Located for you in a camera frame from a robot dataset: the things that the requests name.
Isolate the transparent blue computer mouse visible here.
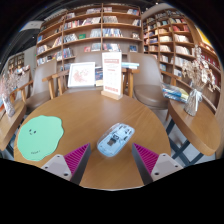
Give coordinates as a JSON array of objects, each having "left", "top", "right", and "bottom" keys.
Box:
[{"left": 96, "top": 122, "right": 136, "bottom": 158}]

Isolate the tall wooden bookshelf unit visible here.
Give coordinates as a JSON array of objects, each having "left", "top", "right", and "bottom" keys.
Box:
[{"left": 141, "top": 9, "right": 223, "bottom": 114}]

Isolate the green cloud-shaped mouse pad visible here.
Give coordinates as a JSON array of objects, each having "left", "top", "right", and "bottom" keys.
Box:
[{"left": 16, "top": 115, "right": 65, "bottom": 162}]

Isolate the wide wooden bookshelf unit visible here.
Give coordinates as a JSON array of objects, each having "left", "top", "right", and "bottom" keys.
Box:
[{"left": 35, "top": 3, "right": 144, "bottom": 73}]

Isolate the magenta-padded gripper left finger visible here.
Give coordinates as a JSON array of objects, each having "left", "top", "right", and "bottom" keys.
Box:
[{"left": 40, "top": 143, "right": 92, "bottom": 185}]

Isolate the dark-covered book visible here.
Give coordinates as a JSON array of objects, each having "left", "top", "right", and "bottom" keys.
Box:
[{"left": 94, "top": 66, "right": 104, "bottom": 88}]

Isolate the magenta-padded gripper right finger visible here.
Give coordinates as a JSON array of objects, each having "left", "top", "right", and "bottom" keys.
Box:
[{"left": 131, "top": 143, "right": 184, "bottom": 185}]

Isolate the small distant wooden bookshelf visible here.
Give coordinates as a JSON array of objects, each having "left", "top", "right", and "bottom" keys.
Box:
[{"left": 7, "top": 51, "right": 26, "bottom": 73}]

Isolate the glass vase with beige flowers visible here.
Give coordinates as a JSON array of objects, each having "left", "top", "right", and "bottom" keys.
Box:
[{"left": 181, "top": 44, "right": 218, "bottom": 118}]

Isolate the white sign on wooden base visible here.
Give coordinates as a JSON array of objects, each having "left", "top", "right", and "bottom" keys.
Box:
[{"left": 100, "top": 51, "right": 124, "bottom": 101}]

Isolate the stack of blue-covered books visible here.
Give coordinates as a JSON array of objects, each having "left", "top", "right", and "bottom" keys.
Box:
[{"left": 162, "top": 83, "right": 190, "bottom": 104}]

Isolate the white framed red drawing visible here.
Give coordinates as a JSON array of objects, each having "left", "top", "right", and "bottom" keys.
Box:
[{"left": 67, "top": 61, "right": 97, "bottom": 89}]

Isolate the round wooden side table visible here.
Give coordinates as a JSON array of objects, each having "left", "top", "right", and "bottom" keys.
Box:
[
  {"left": 164, "top": 96, "right": 223, "bottom": 166},
  {"left": 0, "top": 99, "right": 28, "bottom": 153}
]

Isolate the light blue book stack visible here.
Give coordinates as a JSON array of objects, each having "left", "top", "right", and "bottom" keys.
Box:
[{"left": 121, "top": 61, "right": 140, "bottom": 70}]

